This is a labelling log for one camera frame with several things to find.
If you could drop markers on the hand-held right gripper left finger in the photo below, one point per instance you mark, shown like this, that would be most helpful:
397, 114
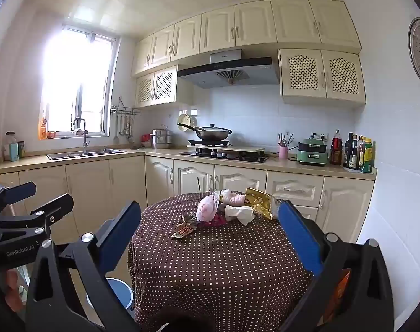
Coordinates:
121, 235

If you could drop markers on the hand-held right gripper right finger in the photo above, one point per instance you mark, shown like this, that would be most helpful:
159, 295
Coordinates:
299, 238

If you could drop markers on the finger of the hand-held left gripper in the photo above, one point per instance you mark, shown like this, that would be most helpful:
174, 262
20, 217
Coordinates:
19, 192
54, 207

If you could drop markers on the clear plastic wrapper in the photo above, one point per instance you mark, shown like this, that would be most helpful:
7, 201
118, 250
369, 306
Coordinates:
275, 209

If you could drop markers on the gold snack wrapper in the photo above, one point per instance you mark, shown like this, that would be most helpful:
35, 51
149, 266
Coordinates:
258, 202

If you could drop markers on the blue plastic bin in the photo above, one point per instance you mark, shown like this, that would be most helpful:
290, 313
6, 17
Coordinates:
120, 292

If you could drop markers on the white tissue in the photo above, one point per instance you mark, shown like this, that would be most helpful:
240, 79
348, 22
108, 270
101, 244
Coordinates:
241, 214

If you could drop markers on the brown red snack wrapper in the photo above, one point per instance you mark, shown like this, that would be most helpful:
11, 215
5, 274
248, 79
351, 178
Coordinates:
185, 230

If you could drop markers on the pale pink plastic wrapper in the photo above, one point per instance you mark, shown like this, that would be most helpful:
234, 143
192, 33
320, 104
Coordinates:
235, 199

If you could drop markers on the dark red wrapper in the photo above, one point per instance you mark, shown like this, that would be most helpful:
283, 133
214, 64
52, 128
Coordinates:
216, 222

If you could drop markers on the pink plastic bag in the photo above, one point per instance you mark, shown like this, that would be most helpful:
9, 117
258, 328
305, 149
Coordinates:
207, 209

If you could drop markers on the thin black stick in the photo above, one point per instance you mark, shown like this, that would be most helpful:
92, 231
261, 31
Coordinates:
199, 186

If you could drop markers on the person's left hand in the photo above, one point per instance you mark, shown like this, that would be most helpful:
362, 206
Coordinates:
13, 288

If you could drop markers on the teal box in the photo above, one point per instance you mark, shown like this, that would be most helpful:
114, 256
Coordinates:
14, 153

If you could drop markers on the small dark jar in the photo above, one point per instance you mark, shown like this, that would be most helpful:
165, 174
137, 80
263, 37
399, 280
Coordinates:
21, 150

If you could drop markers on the cream lower cabinets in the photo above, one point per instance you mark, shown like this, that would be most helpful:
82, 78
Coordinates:
92, 186

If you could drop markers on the glass jar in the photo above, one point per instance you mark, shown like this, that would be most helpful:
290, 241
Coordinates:
10, 138

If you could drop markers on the steel sink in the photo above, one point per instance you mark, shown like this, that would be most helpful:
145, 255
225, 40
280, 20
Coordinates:
75, 154

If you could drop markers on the orange plastic bag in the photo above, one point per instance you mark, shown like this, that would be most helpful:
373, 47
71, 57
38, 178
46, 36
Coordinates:
342, 287

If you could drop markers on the orange item on windowsill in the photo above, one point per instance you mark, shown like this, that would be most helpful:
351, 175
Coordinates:
43, 129

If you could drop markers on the steel faucet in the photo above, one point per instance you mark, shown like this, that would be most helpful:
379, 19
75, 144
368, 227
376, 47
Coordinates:
84, 138

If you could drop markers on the brown polka-dot tablecloth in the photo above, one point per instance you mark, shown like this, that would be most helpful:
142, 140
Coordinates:
223, 276

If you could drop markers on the green electric cooker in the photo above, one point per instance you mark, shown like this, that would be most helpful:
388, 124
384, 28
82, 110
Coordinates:
312, 154

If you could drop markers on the pink utensil holder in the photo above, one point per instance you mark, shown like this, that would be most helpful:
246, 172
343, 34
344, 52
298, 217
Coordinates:
283, 152

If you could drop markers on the hanging steel spatula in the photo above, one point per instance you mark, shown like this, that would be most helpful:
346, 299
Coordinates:
116, 138

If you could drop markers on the dark sauce bottle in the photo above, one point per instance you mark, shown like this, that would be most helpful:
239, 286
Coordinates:
353, 157
348, 152

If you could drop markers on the amber sauce bottle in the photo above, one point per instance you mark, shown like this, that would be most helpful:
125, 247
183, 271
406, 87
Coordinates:
360, 155

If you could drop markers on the hanging steel ladle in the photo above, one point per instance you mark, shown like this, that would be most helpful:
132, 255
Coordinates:
122, 129

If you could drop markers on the steel steamer pot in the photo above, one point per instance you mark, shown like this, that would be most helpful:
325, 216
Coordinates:
163, 140

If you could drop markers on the green yellow oil bottle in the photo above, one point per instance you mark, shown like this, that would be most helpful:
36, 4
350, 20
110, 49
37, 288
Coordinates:
368, 157

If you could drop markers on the black gas stove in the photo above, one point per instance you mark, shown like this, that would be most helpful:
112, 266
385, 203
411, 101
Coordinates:
230, 155

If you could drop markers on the kitchen window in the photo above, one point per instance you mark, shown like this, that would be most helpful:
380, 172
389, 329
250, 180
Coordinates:
75, 76

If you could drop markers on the white dotted colander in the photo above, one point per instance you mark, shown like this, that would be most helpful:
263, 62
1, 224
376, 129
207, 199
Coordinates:
191, 119

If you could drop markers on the black wok with lid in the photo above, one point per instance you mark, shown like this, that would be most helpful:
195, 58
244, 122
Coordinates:
215, 133

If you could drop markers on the small cream lattice cabinet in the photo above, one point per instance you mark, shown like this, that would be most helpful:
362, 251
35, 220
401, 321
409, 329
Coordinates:
163, 84

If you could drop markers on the large cream lattice cabinet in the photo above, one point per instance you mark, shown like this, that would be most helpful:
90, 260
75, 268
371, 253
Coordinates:
320, 74

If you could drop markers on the range hood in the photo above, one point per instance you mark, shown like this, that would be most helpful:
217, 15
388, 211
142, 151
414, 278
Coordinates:
230, 69

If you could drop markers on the cream upper cabinet row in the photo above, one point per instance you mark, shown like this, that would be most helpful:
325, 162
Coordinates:
254, 24

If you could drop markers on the wall socket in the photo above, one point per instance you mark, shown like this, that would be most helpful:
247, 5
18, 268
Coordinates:
322, 136

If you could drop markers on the steel utensil rail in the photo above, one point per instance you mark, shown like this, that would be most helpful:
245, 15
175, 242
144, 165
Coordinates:
125, 110

